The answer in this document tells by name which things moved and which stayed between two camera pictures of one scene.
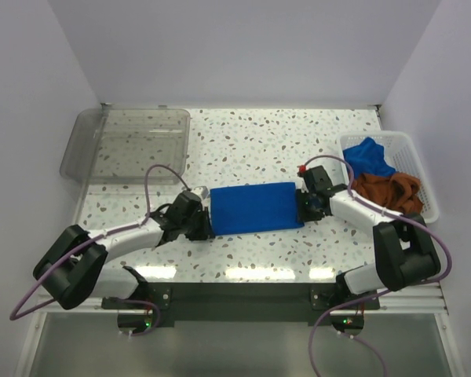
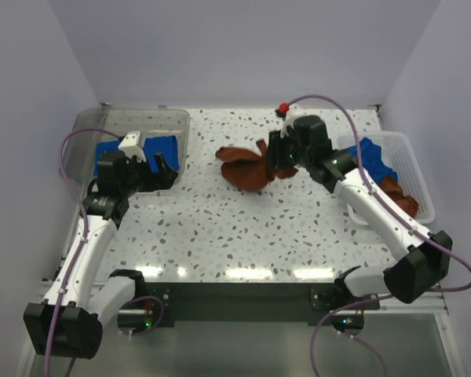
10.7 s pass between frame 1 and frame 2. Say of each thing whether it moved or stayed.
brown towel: moved
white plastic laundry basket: stayed
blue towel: moved
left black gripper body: moved
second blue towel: stayed
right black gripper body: moved
